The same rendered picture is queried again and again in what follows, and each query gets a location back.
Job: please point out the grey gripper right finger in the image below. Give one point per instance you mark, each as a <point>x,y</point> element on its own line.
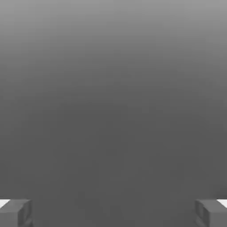
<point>212,214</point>

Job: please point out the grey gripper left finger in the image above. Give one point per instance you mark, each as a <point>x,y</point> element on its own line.
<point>12,213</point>

